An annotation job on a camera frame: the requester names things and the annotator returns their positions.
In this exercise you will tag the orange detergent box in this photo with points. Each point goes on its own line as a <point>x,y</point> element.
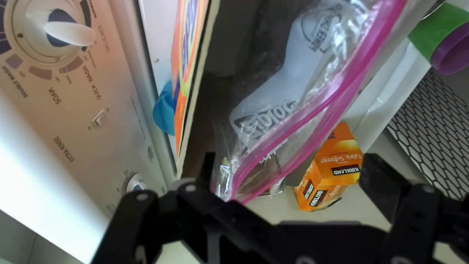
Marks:
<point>172,30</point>

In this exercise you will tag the clear plastic zip bag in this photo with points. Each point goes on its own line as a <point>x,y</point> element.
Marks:
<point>329,48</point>

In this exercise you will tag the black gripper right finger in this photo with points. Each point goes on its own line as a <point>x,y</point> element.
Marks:
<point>419,214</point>

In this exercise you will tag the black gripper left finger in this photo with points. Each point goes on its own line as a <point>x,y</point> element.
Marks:
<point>145,221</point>

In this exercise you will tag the small orange box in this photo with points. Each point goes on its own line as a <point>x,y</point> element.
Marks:
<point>334,167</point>

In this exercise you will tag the green purple cup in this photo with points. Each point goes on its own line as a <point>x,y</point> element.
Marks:
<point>442,38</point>

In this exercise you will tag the white dryer machine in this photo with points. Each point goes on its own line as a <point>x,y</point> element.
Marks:
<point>76,127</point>

